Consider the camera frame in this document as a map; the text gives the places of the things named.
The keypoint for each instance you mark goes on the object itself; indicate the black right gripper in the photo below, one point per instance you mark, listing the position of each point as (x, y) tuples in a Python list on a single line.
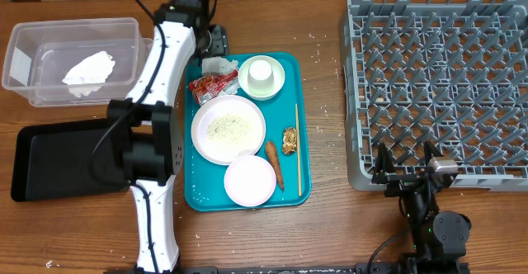
[(399, 181)]

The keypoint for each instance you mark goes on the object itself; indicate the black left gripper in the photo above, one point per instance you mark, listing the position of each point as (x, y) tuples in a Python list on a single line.
[(219, 47)]

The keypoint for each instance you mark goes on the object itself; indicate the white tissue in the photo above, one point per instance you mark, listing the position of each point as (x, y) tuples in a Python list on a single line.
[(219, 66)]

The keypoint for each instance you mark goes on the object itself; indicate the red snack wrapper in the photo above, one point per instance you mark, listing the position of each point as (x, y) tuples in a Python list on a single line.
[(212, 85)]

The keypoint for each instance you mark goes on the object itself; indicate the white paper cup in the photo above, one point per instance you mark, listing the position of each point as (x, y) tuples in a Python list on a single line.
[(260, 77)]

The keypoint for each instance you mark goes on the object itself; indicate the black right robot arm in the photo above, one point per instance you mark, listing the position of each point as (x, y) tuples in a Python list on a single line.
[(439, 237)]

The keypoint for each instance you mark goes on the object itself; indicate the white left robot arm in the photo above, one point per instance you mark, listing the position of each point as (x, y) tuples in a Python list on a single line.
[(144, 133)]

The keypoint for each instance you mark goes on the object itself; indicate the grey dishwasher rack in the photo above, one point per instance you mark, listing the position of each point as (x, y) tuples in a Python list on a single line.
[(450, 72)]

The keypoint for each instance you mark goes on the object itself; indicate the light green bowl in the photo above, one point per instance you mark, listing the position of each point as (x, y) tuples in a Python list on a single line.
[(278, 73)]

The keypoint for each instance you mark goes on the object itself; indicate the large white plate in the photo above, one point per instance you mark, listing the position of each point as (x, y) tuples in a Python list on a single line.
[(227, 128)]

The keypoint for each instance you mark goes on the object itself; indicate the teal plastic tray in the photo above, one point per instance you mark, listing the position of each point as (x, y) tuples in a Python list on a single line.
[(204, 181)]

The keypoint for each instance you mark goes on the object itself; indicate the wooden chopstick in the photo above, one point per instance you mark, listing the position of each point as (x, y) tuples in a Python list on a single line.
[(298, 150)]

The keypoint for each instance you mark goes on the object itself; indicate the orange carrot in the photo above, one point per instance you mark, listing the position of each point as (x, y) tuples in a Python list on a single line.
[(272, 155)]

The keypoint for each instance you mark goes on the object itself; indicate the brown food scrap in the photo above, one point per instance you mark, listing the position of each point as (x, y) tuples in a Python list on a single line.
[(289, 142)]

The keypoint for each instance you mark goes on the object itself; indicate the white crumpled napkin in bin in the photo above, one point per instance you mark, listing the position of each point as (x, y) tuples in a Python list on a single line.
[(82, 79)]

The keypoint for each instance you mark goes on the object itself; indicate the clear plastic bin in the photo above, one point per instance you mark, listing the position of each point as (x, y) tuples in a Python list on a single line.
[(39, 55)]

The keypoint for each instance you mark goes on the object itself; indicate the black plastic tray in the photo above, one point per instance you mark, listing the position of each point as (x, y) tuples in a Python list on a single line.
[(53, 161)]

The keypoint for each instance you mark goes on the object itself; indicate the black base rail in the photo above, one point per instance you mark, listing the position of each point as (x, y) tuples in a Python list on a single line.
[(359, 268)]

